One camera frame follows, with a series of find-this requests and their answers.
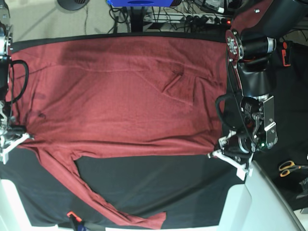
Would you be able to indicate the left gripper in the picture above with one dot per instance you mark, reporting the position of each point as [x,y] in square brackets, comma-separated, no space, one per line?
[235,149]

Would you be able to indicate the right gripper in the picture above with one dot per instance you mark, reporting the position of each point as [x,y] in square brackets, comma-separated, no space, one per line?
[12,137]

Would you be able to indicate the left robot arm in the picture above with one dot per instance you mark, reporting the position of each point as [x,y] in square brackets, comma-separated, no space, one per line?
[247,111]

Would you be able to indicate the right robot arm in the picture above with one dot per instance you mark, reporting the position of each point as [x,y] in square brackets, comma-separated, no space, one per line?
[7,98]

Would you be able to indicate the black table cloth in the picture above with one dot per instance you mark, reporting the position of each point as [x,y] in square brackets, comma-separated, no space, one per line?
[190,189]

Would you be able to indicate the orange black clamp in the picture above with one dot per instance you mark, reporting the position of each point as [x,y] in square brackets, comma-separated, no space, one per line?
[286,53]

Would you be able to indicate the blue clamp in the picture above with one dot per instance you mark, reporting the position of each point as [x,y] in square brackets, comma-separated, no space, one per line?
[76,222]

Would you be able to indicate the black round lamp base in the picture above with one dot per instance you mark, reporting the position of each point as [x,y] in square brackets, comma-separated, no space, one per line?
[72,5]

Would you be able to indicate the white power strip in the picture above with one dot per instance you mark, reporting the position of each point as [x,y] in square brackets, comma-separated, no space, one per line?
[203,19]

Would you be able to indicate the blue box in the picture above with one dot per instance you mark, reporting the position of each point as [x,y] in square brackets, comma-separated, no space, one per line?
[144,3]

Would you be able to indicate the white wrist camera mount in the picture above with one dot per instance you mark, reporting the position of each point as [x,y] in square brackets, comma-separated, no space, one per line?
[243,173]

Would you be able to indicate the yellow handled scissors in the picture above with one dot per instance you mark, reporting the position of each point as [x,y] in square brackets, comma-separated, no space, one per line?
[288,167]

